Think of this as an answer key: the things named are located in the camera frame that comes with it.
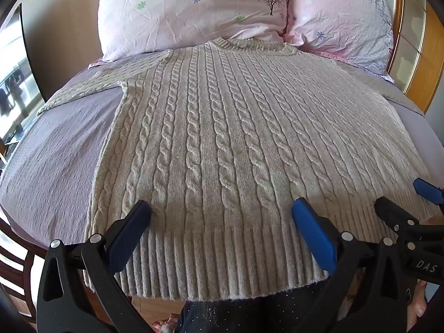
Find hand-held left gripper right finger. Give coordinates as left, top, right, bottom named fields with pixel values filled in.
left=292, top=197, right=412, bottom=333

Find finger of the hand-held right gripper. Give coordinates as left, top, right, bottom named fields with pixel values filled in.
left=413, top=178, right=444, bottom=213
left=374, top=196, right=421, bottom=238

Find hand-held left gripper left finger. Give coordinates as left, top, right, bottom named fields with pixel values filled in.
left=36, top=200, right=152, bottom=333

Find beige cable knit sweater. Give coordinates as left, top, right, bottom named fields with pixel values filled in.
left=36, top=37, right=441, bottom=301

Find person's right hand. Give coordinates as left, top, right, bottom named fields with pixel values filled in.
left=405, top=280, right=438, bottom=333

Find purple textured bedspread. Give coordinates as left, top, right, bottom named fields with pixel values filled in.
left=0, top=51, right=444, bottom=248

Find person's dark speckled pants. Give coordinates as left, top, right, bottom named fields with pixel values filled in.
left=173, top=279, right=351, bottom=333

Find person's foot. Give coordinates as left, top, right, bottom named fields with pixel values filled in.
left=152, top=313, right=181, bottom=333

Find dark wooden chair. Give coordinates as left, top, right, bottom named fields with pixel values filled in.
left=0, top=211, right=47, bottom=321

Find wooden headboard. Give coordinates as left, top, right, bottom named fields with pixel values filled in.
left=385, top=0, right=444, bottom=116

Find window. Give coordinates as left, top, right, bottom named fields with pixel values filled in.
left=0, top=5, right=47, bottom=157

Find pink pillow with flower print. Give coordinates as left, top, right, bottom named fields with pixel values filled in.
left=282, top=0, right=396, bottom=84

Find pink pillow with tree print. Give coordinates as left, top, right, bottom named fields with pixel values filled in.
left=98, top=0, right=291, bottom=62

